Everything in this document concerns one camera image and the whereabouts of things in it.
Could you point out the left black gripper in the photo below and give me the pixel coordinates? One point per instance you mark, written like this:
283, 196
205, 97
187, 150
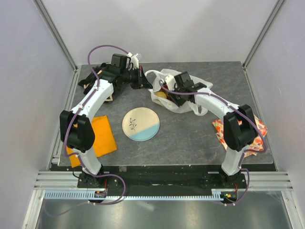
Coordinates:
144, 83

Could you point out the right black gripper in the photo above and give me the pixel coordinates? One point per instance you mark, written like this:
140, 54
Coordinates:
179, 103

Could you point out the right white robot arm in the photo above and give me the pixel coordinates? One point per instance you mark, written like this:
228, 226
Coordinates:
239, 127

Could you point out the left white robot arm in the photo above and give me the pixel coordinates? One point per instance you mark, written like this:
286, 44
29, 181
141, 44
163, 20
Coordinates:
76, 125

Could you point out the dark red fake grapes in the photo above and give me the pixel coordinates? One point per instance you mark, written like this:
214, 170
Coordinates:
168, 95

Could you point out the yellow fake lemon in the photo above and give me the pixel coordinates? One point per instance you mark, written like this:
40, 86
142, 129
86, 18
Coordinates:
161, 94

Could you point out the cream and blue plate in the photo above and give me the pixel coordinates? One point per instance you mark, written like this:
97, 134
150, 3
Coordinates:
141, 124

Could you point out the grey stone mat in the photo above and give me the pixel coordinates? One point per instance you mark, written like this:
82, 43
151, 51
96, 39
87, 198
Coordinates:
182, 139

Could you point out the black patterned cloth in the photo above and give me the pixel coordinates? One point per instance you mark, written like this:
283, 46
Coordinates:
89, 81

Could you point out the orange folded cloth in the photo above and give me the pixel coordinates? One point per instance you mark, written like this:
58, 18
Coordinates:
104, 140

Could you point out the floral orange cloth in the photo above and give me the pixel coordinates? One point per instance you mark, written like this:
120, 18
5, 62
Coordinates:
257, 144

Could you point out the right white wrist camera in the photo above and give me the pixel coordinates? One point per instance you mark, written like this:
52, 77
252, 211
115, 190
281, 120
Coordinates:
169, 83

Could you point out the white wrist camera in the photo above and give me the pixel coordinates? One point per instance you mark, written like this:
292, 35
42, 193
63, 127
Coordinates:
134, 60
169, 83

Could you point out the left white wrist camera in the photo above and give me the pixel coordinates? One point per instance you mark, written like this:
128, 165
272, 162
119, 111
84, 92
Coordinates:
134, 60

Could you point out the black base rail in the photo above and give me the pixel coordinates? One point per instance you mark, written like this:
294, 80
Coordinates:
203, 176

